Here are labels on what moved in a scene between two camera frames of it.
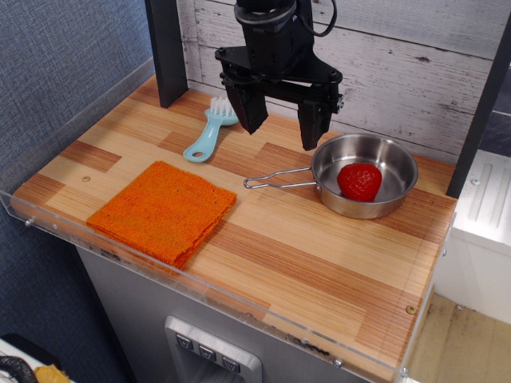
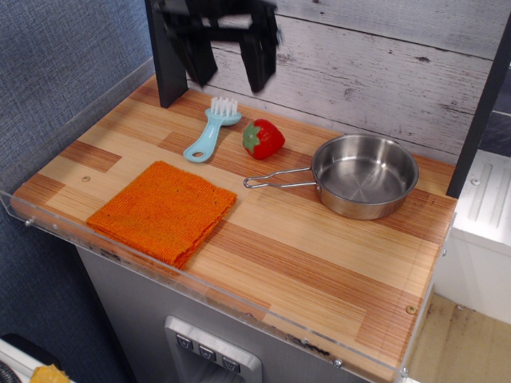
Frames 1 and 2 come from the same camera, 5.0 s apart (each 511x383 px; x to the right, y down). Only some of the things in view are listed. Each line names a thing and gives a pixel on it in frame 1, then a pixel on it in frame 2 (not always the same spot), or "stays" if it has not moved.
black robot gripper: (279, 57) -> (183, 21)
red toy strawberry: (359, 182) -> (262, 139)
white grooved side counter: (475, 270) stays
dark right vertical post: (483, 111) stays
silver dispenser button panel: (197, 356) stays
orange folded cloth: (166, 213) stays
